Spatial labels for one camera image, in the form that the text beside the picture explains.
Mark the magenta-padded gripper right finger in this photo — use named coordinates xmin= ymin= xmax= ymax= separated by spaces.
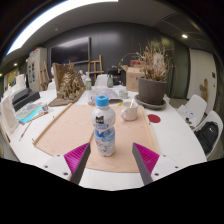
xmin=132 ymin=143 xmax=183 ymax=186

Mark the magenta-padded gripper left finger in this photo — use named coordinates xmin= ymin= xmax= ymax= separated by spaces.
xmin=42 ymin=142 xmax=92 ymax=185

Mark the blue-capped white drink bottle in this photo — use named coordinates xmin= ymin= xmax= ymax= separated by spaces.
xmin=91 ymin=94 xmax=117 ymax=158

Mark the beige mat with wooden strips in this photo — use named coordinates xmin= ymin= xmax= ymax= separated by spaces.
xmin=33 ymin=103 xmax=162 ymax=174

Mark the paint brush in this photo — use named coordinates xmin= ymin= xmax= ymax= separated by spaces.
xmin=19 ymin=119 xmax=34 ymax=141

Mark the flat round red coaster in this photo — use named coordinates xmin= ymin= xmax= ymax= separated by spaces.
xmin=147 ymin=113 xmax=162 ymax=124

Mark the black backpack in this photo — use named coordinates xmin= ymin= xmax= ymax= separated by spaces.
xmin=194 ymin=121 xmax=219 ymax=155

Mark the stack of papers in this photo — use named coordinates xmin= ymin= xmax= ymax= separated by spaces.
xmin=177 ymin=104 xmax=195 ymax=125

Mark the colourful book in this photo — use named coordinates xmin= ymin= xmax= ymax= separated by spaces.
xmin=14 ymin=101 xmax=46 ymax=124

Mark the white ceramic mug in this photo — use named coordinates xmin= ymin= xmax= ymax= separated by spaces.
xmin=120 ymin=100 xmax=139 ymax=122

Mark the black box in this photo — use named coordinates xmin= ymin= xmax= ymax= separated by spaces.
xmin=11 ymin=87 xmax=42 ymax=113

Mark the dried plant in grey pot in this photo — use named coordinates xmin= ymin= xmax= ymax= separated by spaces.
xmin=134 ymin=39 xmax=173 ymax=106

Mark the brown relief sculpture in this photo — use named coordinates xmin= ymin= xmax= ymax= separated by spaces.
xmin=48 ymin=62 xmax=86 ymax=108

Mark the small white bowl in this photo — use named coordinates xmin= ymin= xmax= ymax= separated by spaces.
xmin=118 ymin=89 xmax=129 ymax=100

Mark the wooden figure sculpture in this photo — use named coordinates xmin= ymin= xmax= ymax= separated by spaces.
xmin=199 ymin=78 xmax=209 ymax=103

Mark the clear bottle with green label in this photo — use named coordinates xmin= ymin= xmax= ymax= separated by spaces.
xmin=84 ymin=71 xmax=93 ymax=91

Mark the cardboard box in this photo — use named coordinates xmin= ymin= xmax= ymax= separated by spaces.
xmin=120 ymin=64 xmax=145 ymax=93

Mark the wooden easel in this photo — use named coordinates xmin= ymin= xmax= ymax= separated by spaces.
xmin=87 ymin=54 xmax=105 ymax=83
xmin=39 ymin=60 xmax=51 ymax=91

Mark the small white figurine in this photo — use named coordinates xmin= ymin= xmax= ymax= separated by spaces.
xmin=78 ymin=69 xmax=87 ymax=85

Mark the white cabinet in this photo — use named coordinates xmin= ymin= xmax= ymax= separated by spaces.
xmin=26 ymin=47 xmax=48 ymax=93

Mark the dark glass flask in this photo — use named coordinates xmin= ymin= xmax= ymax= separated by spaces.
xmin=106 ymin=73 xmax=115 ymax=89

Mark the red box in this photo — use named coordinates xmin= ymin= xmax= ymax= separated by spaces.
xmin=129 ymin=59 xmax=144 ymax=68

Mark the long ceiling light strip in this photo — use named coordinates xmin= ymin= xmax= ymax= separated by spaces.
xmin=5 ymin=0 xmax=119 ymax=56

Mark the black wall screen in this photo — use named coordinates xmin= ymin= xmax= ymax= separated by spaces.
xmin=49 ymin=36 xmax=92 ymax=66

